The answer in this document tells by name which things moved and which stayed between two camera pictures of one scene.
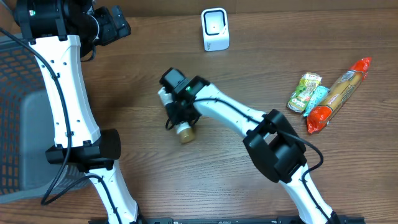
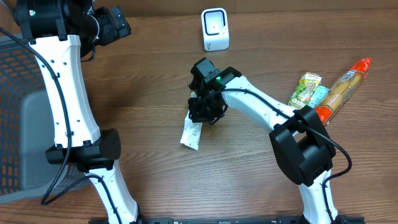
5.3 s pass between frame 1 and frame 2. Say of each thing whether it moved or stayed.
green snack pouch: stayed
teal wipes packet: stayed
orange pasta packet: stayed
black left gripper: stayed
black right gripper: moved
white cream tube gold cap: moved
